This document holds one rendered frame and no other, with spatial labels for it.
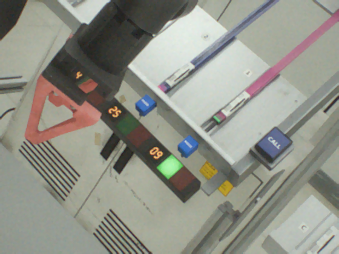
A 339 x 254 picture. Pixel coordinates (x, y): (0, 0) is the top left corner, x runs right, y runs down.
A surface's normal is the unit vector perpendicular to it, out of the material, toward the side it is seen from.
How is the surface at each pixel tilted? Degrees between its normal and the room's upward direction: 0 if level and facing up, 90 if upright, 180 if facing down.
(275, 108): 44
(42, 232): 0
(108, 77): 11
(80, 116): 107
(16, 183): 0
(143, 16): 88
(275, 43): 90
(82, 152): 90
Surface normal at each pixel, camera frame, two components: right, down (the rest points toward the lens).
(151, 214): -0.53, 0.15
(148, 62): 0.00, -0.44
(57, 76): 0.66, -0.67
